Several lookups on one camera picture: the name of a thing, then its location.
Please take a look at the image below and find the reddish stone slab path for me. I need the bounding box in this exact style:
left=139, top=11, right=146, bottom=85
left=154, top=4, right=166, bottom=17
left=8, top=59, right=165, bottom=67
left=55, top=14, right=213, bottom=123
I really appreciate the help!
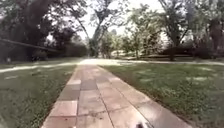
left=39, top=58, right=194, bottom=128

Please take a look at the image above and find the row of slender trees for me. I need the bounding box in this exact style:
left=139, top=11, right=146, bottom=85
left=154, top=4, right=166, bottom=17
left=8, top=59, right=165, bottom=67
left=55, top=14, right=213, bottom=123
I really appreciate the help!
left=76, top=0, right=224, bottom=63

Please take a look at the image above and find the green grass lawn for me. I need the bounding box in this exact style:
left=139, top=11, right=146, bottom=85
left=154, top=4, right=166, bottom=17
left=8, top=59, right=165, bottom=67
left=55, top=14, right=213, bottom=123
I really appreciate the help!
left=99, top=61, right=224, bottom=128

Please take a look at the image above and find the robot's own part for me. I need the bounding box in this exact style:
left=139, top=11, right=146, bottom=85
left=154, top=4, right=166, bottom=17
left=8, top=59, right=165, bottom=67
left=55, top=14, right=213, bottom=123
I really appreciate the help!
left=134, top=122, right=145, bottom=128

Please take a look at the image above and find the long thin slanted pole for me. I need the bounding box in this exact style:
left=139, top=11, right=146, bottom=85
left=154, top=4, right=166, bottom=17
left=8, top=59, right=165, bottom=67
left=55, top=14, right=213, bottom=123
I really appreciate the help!
left=0, top=38, right=63, bottom=54

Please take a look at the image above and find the low green ground cover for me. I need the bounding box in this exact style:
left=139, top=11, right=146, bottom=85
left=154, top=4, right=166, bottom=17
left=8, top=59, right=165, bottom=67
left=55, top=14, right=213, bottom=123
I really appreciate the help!
left=0, top=59, right=83, bottom=128

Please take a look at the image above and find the pale cross path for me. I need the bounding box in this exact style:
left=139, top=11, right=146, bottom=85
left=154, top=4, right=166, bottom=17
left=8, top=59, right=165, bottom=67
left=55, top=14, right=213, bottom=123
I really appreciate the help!
left=0, top=58, right=224, bottom=74

